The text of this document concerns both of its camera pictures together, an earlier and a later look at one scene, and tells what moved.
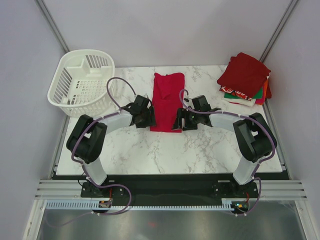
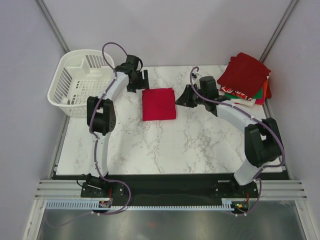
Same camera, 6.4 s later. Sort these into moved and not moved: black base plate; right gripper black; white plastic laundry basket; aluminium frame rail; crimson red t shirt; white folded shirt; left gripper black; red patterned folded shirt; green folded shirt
Moved: crimson red t shirt; left gripper black; right gripper black
Not moved: red patterned folded shirt; black base plate; aluminium frame rail; white folded shirt; white plastic laundry basket; green folded shirt
